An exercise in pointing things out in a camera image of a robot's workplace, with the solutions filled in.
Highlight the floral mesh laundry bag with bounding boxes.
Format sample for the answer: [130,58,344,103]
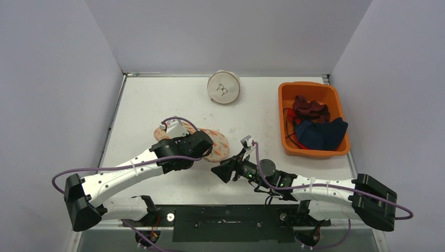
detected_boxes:
[153,127,229,163]

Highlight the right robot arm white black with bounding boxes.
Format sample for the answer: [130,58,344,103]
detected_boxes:
[211,156,397,232]

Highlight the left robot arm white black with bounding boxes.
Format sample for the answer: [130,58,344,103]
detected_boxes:
[63,131,214,232]

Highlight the round white mesh laundry bag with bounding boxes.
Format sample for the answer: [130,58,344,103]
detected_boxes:
[207,70,241,105]

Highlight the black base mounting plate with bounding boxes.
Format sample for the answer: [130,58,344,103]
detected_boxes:
[125,203,331,243]

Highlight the maroon garment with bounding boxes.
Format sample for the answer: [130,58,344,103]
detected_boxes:
[292,95,331,123]

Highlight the navy blue garment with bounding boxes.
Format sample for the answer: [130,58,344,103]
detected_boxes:
[293,118,348,151]

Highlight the orange plastic bin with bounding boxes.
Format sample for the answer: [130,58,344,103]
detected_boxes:
[278,81,351,159]

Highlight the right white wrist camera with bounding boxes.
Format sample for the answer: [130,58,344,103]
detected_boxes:
[240,135,256,161]

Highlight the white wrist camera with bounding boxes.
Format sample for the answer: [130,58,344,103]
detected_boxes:
[240,135,256,161]
[160,119,189,138]

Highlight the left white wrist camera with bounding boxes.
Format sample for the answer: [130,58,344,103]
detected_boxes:
[160,119,189,138]

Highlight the red black strappy garment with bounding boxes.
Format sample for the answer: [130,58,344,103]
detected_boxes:
[283,108,309,150]

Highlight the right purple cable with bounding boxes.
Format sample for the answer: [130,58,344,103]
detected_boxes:
[252,141,415,249]

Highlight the purple cable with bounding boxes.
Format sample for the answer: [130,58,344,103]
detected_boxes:
[252,141,415,249]
[51,116,213,252]

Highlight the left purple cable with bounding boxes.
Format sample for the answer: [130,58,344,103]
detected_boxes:
[51,116,213,252]

